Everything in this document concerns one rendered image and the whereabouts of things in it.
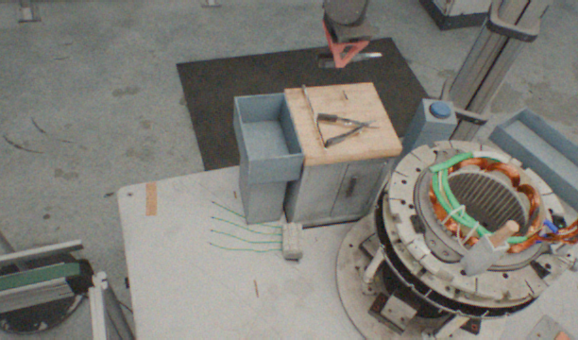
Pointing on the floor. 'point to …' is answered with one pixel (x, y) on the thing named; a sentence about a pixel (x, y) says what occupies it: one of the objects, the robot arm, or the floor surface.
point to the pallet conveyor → (58, 288)
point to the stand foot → (38, 319)
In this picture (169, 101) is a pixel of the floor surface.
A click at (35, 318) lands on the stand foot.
